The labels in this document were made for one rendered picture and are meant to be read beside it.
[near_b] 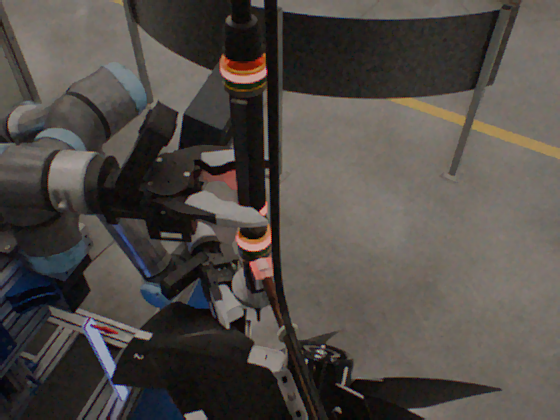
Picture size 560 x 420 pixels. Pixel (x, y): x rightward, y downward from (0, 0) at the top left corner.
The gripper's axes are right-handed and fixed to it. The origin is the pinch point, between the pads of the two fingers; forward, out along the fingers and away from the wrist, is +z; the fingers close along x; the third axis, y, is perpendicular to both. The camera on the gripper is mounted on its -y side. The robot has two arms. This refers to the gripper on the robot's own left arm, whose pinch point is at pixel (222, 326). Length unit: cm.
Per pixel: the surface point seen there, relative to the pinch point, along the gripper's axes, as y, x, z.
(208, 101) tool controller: 14, -8, -61
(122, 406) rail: -21.0, 34.5, -6.9
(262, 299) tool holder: 0.3, -29.7, 15.5
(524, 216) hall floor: 187, 99, -80
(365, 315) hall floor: 84, 110, -54
